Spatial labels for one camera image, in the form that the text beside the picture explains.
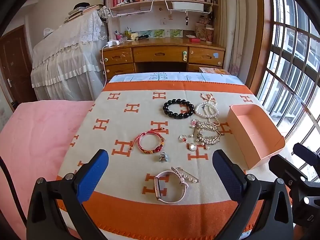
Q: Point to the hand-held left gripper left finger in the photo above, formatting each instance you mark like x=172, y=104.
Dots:
x=92, y=177

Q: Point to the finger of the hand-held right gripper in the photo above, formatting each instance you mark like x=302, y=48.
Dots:
x=306, y=155
x=285, y=170

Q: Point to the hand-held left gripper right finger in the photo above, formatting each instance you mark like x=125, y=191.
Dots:
x=226, y=177

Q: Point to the gold pearl hair comb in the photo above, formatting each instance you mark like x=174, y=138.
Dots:
x=210, y=140

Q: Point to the round pearl brooch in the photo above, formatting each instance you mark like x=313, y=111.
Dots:
x=192, y=146

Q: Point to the pink cardboard box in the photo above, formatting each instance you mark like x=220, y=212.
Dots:
x=252, y=127

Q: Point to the pink smartwatch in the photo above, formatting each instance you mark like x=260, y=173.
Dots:
x=158, y=187

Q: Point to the pearl pin brooch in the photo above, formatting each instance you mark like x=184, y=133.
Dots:
x=191, y=178

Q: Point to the orange patterned blanket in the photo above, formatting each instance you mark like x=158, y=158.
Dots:
x=120, y=130

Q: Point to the pink blanket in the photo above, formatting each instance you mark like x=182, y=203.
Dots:
x=37, y=135

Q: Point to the window with metal grille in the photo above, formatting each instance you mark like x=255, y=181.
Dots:
x=287, y=62

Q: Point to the orange magazine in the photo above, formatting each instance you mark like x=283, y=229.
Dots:
x=212, y=70

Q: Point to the light blue printed sheet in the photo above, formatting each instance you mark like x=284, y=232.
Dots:
x=140, y=77

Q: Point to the piano under white lace cover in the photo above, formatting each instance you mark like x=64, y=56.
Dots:
x=72, y=62

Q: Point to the green drawer hook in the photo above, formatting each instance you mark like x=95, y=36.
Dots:
x=185, y=55

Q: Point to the white charger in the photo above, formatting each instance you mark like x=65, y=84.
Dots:
x=113, y=43

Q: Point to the brown wooden door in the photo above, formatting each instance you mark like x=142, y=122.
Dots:
x=15, y=65

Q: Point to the wooden desk with drawers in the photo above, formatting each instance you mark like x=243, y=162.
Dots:
x=157, y=53

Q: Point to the small red box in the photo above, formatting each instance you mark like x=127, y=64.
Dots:
x=194, y=40

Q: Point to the lidded paper cup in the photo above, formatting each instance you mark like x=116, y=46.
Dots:
x=209, y=35

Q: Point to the pale floral curtain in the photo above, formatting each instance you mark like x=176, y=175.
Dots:
x=235, y=30

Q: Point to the pen holder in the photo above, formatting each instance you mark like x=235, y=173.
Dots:
x=128, y=35

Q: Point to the floral box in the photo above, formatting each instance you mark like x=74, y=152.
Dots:
x=200, y=31

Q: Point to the black flashlight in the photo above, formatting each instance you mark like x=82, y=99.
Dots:
x=143, y=37

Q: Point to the hanging keys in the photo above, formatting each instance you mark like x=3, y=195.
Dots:
x=187, y=21

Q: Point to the wooden bookshelf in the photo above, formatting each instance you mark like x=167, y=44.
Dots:
x=175, y=20

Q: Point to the stack of books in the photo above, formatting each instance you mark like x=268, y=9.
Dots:
x=82, y=10

